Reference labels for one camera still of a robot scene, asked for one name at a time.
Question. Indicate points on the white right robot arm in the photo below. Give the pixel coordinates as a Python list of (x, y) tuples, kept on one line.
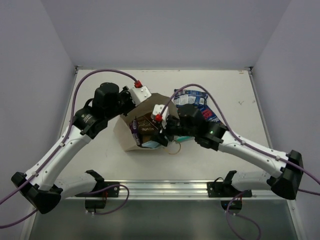
[(279, 172)]

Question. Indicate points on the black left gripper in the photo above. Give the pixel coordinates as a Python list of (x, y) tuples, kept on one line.
[(126, 100)]

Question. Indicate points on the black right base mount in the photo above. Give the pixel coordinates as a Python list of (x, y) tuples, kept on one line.
[(217, 189)]

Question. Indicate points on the blue white snack bag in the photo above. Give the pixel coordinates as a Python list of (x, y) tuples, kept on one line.
[(193, 97)]

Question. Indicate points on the teal snack bag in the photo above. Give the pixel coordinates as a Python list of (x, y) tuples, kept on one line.
[(181, 139)]

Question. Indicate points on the aluminium mounting rail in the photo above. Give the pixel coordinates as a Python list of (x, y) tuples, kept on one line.
[(145, 189)]

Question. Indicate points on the purple snack bag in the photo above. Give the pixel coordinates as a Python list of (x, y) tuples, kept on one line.
[(134, 131)]

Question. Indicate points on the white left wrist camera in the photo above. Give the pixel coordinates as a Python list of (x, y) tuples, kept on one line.
[(140, 95)]

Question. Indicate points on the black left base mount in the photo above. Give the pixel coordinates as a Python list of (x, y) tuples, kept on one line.
[(97, 198)]

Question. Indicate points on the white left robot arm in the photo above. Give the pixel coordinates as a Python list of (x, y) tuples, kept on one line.
[(40, 184)]

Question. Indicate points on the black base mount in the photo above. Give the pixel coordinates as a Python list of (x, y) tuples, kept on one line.
[(217, 189), (97, 198)]

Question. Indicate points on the blue red Burts bag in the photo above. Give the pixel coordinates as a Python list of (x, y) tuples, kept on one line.
[(209, 115)]

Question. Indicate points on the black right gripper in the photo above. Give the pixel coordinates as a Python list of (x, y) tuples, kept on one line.
[(160, 137)]

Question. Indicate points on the dark brown chip bag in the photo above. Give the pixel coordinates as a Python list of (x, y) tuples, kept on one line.
[(147, 127)]

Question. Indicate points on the brown paper bag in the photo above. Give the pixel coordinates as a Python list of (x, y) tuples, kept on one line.
[(122, 131)]

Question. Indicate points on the light blue snack bag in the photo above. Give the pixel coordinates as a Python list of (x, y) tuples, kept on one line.
[(151, 145)]

